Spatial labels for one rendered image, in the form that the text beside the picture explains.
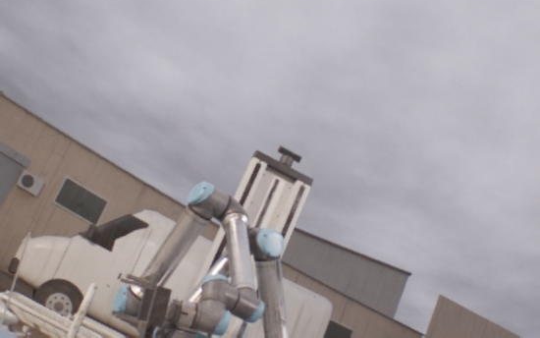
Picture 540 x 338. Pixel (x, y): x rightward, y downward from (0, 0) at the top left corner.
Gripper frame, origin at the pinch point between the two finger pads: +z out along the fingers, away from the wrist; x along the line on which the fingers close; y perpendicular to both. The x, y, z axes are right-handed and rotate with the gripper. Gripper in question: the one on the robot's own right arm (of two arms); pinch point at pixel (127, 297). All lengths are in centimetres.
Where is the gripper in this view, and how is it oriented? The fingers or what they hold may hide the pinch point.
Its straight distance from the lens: 185.1
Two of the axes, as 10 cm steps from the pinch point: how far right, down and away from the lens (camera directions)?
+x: 2.2, -9.2, 3.2
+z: -9.2, -3.1, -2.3
